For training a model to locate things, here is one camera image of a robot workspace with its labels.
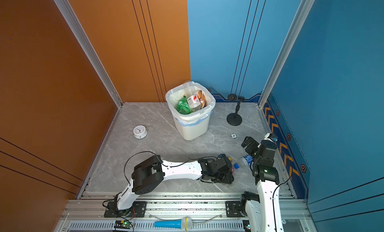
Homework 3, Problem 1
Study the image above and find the blue microphone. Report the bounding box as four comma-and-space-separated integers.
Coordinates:
154, 217, 193, 232

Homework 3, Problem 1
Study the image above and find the white alarm clock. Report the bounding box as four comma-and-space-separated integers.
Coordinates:
133, 125, 148, 139

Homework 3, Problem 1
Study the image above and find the brown coffee bottle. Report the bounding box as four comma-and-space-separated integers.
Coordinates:
197, 90, 208, 109

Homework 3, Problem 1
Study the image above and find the aluminium frame post left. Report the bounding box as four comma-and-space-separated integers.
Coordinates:
53, 0, 123, 109

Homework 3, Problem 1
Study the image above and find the green sprite bottle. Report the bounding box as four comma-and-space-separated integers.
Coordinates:
176, 96, 192, 115

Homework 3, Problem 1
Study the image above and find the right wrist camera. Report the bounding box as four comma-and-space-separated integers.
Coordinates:
264, 133, 278, 143

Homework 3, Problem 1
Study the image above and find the white plastic waste bin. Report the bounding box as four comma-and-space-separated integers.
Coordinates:
166, 81, 216, 140

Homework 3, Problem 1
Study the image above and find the black desk microphone stand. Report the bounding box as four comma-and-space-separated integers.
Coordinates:
227, 93, 245, 126

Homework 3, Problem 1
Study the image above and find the red-label yellow-cap bottle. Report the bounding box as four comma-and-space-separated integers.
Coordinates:
229, 157, 240, 174

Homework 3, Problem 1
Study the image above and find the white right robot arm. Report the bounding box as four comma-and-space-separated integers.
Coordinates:
240, 133, 284, 232

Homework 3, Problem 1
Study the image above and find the left green circuit board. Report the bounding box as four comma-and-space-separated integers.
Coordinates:
114, 220, 135, 232

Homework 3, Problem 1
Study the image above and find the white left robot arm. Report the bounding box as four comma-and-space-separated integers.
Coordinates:
103, 154, 234, 218

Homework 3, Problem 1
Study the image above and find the crushed blue-label bottle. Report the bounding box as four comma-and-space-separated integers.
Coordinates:
239, 155, 253, 167

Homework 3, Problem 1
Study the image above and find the aluminium frame post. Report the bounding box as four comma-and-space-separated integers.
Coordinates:
53, 0, 123, 109
258, 0, 315, 109

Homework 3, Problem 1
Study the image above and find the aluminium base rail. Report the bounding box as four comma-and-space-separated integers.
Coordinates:
53, 191, 319, 232

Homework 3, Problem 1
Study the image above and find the clear crushed red-white bottle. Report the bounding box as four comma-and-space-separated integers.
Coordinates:
183, 81, 201, 112

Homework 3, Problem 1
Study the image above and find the aluminium frame post right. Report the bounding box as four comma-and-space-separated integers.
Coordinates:
258, 0, 315, 109

